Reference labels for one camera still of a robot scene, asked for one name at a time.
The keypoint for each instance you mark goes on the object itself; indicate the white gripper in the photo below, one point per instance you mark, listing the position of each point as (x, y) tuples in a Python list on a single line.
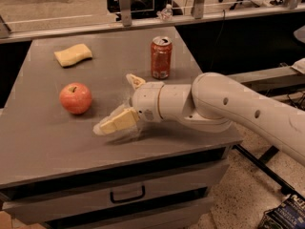
[(145, 101)]

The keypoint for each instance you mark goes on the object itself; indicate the red apple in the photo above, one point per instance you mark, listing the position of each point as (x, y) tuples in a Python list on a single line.
[(76, 98)]

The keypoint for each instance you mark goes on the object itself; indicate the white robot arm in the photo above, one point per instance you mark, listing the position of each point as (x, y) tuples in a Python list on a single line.
[(211, 104)]

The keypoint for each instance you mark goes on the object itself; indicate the red coke can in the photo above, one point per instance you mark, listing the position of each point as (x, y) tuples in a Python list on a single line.
[(161, 55)]

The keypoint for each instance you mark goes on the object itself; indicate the yellow sponge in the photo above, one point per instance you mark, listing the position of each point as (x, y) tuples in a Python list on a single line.
[(73, 55)]

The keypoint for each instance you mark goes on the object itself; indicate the clear plastic water bottle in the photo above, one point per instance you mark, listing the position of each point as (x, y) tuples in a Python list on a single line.
[(166, 14)]

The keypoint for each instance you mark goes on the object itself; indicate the grey drawer cabinet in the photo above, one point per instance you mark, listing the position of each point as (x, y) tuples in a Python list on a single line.
[(45, 151)]

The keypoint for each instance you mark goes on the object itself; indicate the lower grey drawer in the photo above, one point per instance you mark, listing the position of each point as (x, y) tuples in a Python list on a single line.
[(160, 213)]

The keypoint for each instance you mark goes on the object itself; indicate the grey drawer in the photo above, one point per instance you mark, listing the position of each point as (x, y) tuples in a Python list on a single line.
[(174, 182), (160, 213)]

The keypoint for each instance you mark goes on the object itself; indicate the grey side shelf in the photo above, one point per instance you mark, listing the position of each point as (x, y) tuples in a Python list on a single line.
[(285, 83)]

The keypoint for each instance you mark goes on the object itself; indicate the upper grey drawer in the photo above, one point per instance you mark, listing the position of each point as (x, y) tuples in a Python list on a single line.
[(174, 182)]

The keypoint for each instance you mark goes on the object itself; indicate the black printed bag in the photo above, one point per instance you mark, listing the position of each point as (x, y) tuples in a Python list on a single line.
[(290, 214)]

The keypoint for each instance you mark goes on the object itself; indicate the black drawer handle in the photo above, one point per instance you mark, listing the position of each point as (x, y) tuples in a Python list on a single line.
[(127, 193)]

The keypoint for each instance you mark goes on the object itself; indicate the metal railing post left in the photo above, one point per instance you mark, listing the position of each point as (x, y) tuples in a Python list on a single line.
[(125, 10)]

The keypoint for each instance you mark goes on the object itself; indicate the metal railing post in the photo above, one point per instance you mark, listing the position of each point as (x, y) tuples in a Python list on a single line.
[(125, 10), (198, 9)]

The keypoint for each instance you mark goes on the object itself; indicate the metal railing post right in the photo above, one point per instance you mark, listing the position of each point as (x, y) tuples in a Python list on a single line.
[(198, 9)]

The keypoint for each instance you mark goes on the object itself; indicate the black metal floor frame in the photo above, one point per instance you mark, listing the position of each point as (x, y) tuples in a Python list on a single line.
[(260, 163)]

